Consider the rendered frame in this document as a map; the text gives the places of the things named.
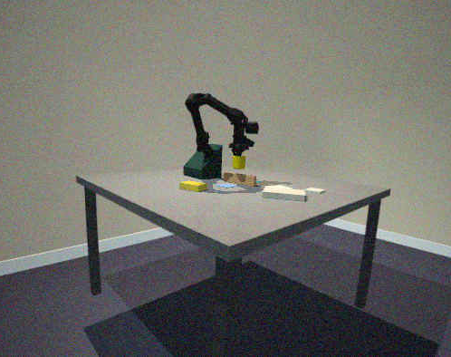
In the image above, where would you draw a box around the tan flat bar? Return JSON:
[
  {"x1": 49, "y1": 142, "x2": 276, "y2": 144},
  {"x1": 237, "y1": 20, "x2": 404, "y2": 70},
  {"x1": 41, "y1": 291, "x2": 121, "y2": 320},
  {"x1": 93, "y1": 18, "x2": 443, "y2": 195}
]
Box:
[{"x1": 224, "y1": 172, "x2": 256, "y2": 187}]

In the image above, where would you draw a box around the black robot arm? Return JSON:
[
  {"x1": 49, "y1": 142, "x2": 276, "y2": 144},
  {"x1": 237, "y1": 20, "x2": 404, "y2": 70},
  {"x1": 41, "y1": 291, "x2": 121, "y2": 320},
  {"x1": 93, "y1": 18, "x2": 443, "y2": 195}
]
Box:
[{"x1": 185, "y1": 93, "x2": 259, "y2": 158}]

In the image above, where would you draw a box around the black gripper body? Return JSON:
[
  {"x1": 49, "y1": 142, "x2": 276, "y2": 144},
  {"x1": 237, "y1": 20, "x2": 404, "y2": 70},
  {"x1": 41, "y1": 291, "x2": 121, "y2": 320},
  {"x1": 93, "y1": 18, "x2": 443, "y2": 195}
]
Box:
[{"x1": 229, "y1": 133, "x2": 249, "y2": 150}]

